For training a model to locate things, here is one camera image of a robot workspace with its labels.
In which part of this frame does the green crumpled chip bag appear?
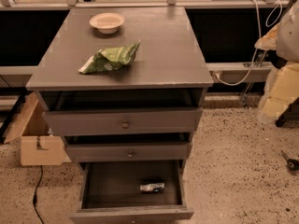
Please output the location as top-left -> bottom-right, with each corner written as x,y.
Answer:
78,41 -> 140,75

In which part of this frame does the grey wooden drawer cabinet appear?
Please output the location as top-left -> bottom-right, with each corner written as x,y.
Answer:
25,6 -> 215,224

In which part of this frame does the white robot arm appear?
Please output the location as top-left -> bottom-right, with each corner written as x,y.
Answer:
254,1 -> 299,123

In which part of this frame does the white hanging cable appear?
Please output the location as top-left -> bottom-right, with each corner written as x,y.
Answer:
213,0 -> 284,87

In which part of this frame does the light wooden block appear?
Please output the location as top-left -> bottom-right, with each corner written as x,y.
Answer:
21,136 -> 69,166

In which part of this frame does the grey top drawer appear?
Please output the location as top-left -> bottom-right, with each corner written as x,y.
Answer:
43,108 -> 202,136

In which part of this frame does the grey middle drawer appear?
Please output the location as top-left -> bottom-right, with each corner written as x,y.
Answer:
66,142 -> 192,162

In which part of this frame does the grey metal rail frame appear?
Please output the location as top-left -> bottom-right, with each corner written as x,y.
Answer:
1,0 -> 290,91

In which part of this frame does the white ceramic bowl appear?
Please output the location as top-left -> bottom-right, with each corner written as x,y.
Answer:
90,13 -> 125,35

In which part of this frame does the black tool on floor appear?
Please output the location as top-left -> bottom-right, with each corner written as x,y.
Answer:
281,151 -> 299,171

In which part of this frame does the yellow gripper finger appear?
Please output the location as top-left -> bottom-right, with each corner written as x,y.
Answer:
254,24 -> 279,50
257,61 -> 299,124

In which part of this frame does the black floor cable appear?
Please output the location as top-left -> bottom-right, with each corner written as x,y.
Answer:
32,165 -> 45,224

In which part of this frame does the grey open bottom drawer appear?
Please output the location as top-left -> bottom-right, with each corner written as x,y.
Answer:
70,161 -> 193,224

